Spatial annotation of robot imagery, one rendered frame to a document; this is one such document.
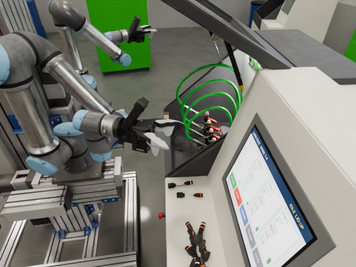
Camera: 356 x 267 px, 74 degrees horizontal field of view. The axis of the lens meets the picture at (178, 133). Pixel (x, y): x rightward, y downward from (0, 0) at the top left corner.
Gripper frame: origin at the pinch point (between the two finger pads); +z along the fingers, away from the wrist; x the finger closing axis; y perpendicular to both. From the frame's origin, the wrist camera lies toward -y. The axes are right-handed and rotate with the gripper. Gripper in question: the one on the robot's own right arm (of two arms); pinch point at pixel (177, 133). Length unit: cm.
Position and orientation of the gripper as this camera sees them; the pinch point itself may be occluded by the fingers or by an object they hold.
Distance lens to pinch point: 70.5
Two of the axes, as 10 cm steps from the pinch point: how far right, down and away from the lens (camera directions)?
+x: -3.0, 4.8, -8.3
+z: 9.5, 1.8, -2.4
